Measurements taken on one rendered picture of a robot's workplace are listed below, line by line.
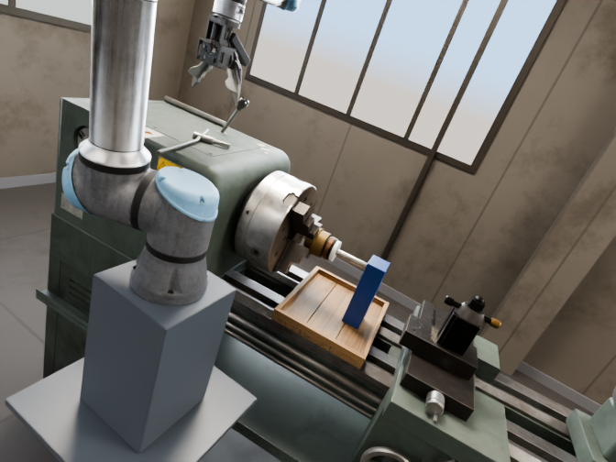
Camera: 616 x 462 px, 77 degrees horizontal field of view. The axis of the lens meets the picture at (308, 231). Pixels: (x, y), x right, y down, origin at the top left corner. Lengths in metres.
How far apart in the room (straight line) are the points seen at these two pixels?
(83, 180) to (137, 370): 0.37
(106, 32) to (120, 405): 0.71
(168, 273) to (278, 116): 2.92
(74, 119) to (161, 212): 0.70
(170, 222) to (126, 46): 0.28
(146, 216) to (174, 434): 0.53
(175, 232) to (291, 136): 2.85
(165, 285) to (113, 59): 0.39
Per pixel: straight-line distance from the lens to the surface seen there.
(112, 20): 0.68
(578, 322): 3.35
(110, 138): 0.72
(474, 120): 3.03
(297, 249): 1.23
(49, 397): 1.10
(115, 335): 0.87
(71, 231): 1.50
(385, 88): 3.17
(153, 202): 0.72
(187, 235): 0.72
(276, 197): 1.14
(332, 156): 3.34
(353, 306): 1.24
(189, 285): 0.78
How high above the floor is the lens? 1.60
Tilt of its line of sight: 24 degrees down
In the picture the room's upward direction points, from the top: 20 degrees clockwise
